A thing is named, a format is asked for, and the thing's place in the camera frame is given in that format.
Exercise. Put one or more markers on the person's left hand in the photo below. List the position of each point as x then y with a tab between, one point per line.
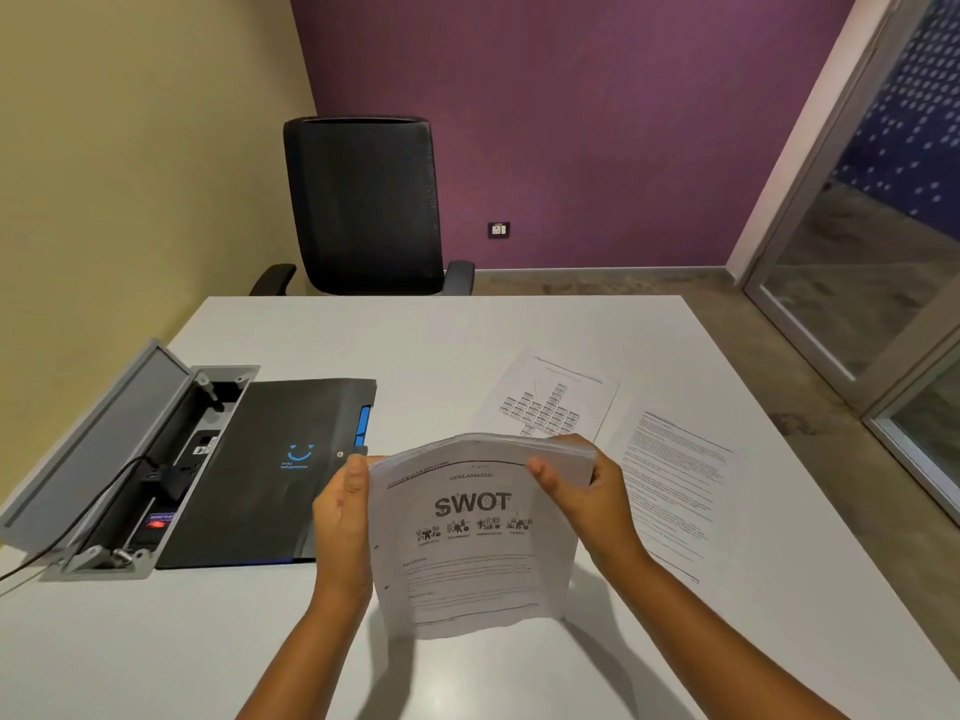
339	532

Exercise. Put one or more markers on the person's right hand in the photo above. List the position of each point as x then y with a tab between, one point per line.
600	509

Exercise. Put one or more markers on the person's right thumb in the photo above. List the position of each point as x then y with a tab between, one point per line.
546	483

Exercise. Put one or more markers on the person's left thumb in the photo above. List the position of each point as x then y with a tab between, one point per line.
357	479

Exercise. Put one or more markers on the stack of printed paper sheets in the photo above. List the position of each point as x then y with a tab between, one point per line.
472	539

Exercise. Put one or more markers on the person's right forearm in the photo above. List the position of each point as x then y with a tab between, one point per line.
720	637

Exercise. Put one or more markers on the person's left forearm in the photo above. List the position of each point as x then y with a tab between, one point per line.
300	659

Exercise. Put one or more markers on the paper sheet with diagram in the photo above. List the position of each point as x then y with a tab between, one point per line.
547	401

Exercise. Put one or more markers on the black document folder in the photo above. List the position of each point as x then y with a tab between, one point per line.
255	472

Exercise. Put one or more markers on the paper sheet with text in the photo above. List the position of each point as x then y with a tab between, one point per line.
675	487

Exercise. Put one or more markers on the black mesh office chair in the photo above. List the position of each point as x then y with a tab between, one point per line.
367	209

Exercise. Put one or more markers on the white wall socket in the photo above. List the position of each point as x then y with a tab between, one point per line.
499	230

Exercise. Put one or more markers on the glass door with grey frame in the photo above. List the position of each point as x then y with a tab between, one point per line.
870	239

